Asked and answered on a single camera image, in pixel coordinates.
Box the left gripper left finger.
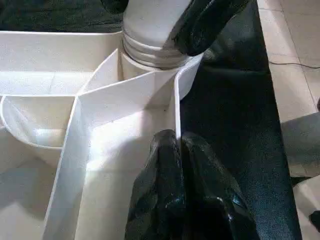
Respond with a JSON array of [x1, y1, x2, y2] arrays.
[[123, 129, 187, 240]]

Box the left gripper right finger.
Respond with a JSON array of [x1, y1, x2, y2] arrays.
[[180, 132, 261, 240]]

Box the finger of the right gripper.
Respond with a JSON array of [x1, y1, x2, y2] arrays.
[[100, 0, 130, 15], [171, 0, 251, 57]]

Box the white plastic table leg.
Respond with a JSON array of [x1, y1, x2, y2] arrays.
[[121, 0, 202, 70]]

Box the white plastic table top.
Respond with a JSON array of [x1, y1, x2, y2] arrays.
[[0, 30, 203, 240]]

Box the black work mat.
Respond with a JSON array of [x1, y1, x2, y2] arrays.
[[0, 0, 304, 240]]

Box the thin grey floor cable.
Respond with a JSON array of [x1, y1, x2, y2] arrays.
[[269, 57, 320, 70]]

